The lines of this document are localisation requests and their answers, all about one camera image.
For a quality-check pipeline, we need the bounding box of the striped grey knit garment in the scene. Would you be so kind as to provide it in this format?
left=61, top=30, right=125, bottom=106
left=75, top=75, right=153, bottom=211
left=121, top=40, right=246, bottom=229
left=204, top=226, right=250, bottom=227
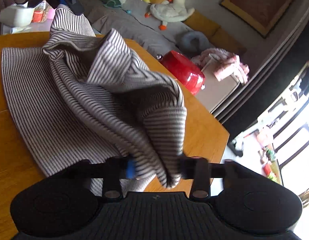
left=2, top=5, right=187, bottom=192

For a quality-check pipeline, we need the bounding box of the grey sofa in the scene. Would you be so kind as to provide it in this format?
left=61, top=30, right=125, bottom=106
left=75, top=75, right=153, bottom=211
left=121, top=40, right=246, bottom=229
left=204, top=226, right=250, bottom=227
left=73, top=0, right=248, bottom=113

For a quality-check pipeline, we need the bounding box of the white goose plush toy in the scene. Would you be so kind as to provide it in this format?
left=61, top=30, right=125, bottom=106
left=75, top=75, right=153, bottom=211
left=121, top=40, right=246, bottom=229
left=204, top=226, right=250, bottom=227
left=144, top=0, right=195, bottom=30

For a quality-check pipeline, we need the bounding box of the grey round cushion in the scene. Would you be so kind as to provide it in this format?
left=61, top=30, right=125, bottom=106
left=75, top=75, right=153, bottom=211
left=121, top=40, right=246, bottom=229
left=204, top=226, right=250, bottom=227
left=177, top=31, right=210, bottom=54

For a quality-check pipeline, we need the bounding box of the yellow sofa cushion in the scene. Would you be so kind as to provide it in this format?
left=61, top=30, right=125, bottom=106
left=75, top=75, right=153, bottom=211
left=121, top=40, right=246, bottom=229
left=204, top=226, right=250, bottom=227
left=150, top=0, right=246, bottom=55

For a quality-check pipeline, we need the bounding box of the gold framed red picture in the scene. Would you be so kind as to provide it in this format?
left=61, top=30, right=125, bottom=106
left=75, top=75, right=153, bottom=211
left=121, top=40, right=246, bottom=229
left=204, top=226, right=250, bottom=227
left=219, top=0, right=295, bottom=38

